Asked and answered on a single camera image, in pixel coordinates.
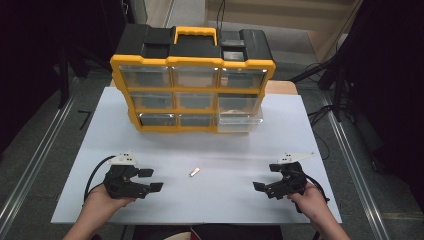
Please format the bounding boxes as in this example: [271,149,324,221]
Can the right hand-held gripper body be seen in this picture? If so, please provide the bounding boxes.
[263,151,316,201]

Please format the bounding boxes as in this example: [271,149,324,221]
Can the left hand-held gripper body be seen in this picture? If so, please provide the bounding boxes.
[102,150,151,200]

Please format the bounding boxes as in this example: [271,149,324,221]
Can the clear plastic drawer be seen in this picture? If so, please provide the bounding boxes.
[216,107,264,134]

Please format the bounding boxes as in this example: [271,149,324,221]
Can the person's left hand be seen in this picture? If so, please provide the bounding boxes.
[82,184,136,218]

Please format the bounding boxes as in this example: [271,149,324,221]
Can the person's right hand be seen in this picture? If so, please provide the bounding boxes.
[286,182,330,222]

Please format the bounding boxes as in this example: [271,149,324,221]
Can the person's dark clothing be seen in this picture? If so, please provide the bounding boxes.
[132,224,284,240]

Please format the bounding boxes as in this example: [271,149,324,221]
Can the set of clear drawers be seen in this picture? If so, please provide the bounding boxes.
[118,65,268,128]

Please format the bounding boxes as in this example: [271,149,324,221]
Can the dark metal stand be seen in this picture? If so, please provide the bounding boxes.
[57,39,72,109]
[318,63,346,123]

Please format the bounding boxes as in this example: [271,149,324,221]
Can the yellow and black organizer case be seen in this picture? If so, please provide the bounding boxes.
[109,23,277,134]

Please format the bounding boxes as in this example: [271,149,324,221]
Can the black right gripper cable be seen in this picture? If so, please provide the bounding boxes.
[294,174,331,214]

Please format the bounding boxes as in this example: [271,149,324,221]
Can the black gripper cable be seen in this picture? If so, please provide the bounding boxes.
[82,155,116,203]
[294,174,331,214]

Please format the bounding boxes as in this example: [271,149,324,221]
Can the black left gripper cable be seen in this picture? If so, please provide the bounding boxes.
[82,155,116,203]

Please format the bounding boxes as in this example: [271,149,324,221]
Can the metal floor rail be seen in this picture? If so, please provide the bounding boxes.
[320,91,392,240]
[0,94,77,229]

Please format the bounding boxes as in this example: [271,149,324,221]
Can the black floor cables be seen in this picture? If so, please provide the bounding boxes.
[289,61,336,161]

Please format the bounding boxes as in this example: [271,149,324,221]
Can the thin black hanging cable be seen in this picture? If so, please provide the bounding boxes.
[215,0,227,32]

